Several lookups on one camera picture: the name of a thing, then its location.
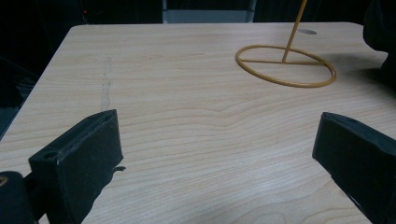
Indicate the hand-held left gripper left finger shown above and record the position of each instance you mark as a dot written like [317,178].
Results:
[77,161]

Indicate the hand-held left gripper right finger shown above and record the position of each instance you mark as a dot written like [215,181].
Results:
[358,161]

